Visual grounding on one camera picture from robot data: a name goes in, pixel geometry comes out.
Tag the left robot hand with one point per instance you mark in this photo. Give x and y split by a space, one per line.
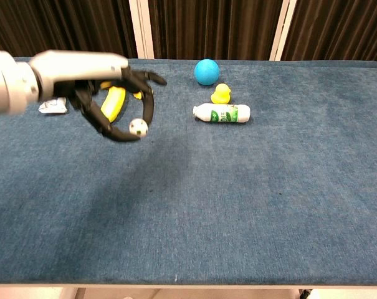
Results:
79 70

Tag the small soccer ball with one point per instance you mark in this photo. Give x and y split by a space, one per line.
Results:
138 127

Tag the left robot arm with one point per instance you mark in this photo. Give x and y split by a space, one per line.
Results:
7 84

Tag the toothpaste tube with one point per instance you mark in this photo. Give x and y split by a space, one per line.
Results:
53 106

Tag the yellow toy banana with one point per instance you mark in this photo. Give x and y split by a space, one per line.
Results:
113 104

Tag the yellow half-dome shell toy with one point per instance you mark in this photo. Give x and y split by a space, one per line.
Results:
137 95

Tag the blue ball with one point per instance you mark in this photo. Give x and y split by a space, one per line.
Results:
206 72

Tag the dark brown curtain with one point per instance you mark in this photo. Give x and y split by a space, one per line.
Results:
213 28

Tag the yellow rubber duck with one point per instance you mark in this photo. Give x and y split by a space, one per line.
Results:
221 94

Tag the white green-labelled bottle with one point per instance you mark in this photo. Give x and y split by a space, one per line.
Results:
221 113

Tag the blue table cloth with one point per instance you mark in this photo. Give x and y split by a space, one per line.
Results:
207 193

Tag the white partition post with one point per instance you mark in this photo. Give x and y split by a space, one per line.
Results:
281 29
141 28

